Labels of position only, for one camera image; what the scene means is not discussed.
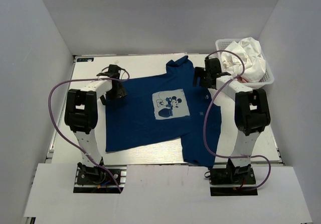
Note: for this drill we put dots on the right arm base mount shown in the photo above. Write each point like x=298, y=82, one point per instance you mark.
x=222, y=183

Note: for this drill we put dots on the white t shirt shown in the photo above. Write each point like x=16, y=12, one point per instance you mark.
x=244, y=58

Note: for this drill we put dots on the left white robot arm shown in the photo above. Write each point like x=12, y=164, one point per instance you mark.
x=81, y=112

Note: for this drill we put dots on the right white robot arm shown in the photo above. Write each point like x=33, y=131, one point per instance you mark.
x=251, y=112

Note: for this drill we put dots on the pink t shirt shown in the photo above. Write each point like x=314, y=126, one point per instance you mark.
x=243, y=80

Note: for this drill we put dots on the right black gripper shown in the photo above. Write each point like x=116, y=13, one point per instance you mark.
x=198, y=72

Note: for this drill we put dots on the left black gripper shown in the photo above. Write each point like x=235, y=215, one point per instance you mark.
x=121, y=93

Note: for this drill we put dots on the blue table label sticker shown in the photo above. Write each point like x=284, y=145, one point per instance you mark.
x=85, y=59

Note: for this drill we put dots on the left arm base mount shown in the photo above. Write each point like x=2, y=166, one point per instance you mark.
x=96, y=180

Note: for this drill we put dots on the blue t shirt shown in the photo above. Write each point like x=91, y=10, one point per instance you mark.
x=165, y=107

